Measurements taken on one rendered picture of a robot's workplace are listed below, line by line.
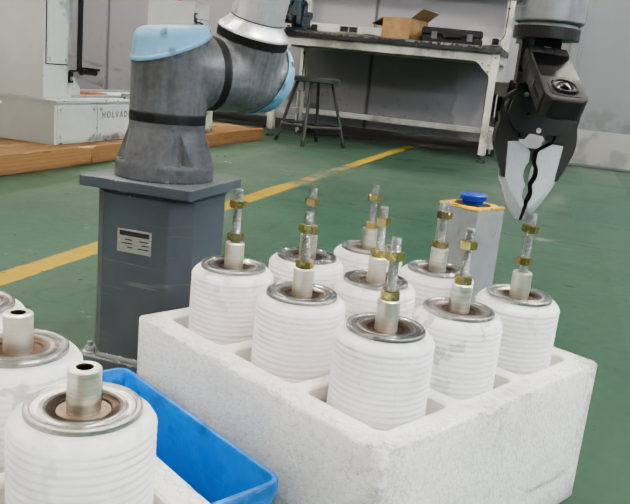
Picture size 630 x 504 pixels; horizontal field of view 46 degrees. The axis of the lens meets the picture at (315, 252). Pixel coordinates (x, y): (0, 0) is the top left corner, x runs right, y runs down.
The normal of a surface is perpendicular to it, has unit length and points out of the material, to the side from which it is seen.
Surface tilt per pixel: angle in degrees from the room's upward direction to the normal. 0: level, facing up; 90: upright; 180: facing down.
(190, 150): 72
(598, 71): 90
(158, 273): 90
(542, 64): 28
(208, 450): 88
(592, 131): 90
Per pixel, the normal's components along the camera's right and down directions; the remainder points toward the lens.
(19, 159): 0.95, 0.16
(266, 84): 0.62, 0.50
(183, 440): -0.73, 0.05
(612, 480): 0.10, -0.97
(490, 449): 0.69, 0.24
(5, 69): -0.31, 0.19
